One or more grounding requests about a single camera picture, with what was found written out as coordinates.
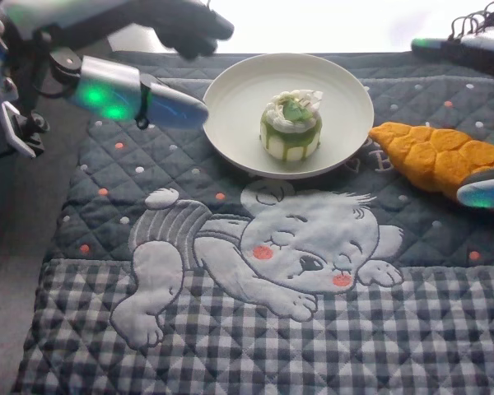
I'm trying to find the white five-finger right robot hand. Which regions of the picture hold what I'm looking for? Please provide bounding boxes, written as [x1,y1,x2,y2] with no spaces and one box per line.
[410,7,494,211]

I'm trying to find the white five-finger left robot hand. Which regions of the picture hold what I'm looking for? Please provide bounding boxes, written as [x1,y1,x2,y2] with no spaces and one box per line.
[3,0,235,131]

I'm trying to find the orange braided bread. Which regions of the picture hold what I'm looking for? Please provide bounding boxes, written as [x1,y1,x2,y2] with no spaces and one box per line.
[368,121,494,203]

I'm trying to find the green and white toy cake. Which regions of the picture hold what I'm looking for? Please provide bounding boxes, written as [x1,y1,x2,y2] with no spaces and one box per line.
[259,88,325,162]

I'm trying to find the white round plate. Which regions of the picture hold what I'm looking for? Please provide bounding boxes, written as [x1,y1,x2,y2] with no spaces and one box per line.
[202,53,375,180]

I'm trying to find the grey quilt with bear print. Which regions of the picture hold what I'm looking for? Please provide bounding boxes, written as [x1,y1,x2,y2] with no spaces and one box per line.
[10,51,494,395]

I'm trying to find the thin black cable loops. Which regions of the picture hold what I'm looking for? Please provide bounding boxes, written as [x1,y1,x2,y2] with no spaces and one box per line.
[447,2,494,40]

